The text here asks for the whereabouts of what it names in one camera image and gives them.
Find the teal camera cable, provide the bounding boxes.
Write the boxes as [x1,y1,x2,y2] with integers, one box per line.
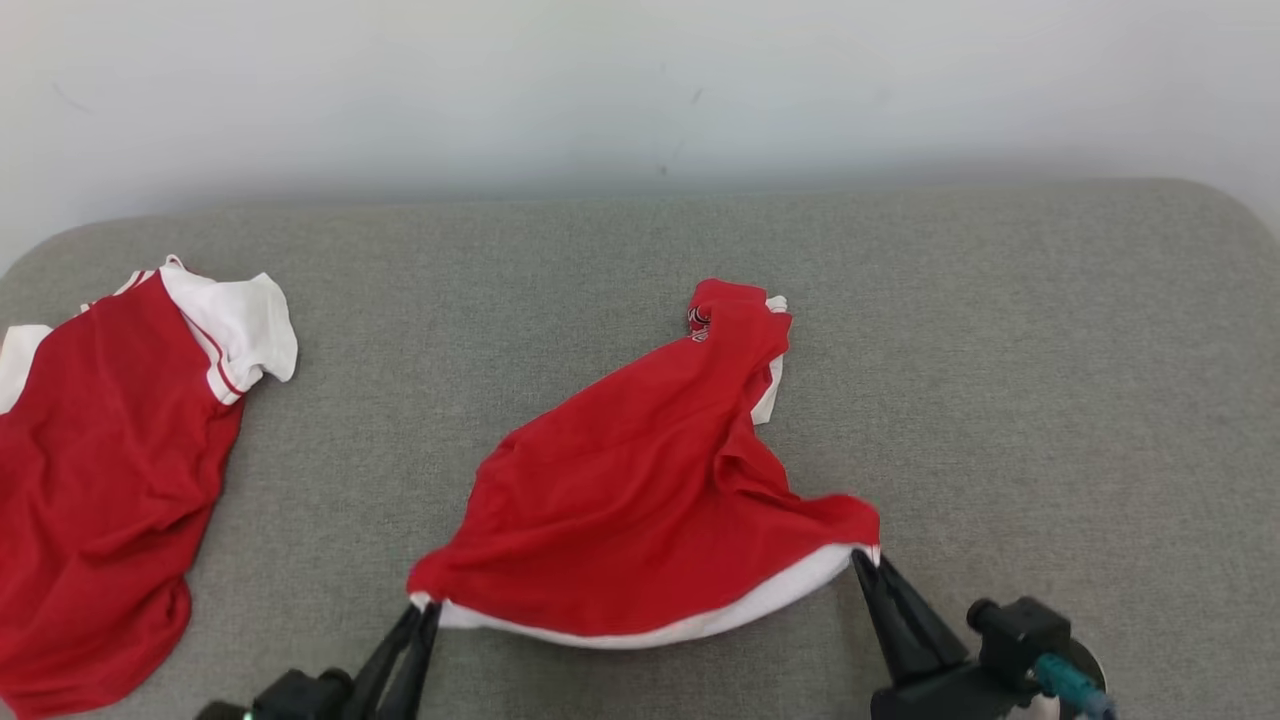
[1033,652,1117,720]

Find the red basketball jersey white trim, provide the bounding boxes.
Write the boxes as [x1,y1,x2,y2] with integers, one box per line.
[407,278,883,651]

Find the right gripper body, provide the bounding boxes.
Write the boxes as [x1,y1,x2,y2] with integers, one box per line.
[870,659,1037,720]

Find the red shirt with white sleeves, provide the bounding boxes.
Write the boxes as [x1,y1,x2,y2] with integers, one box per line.
[0,255,299,720]

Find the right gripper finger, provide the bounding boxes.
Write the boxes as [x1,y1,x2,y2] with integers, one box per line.
[851,551,927,687]
[877,557,972,682]

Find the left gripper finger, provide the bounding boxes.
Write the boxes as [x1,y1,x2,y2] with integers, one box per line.
[340,602,424,720]
[378,601,443,720]

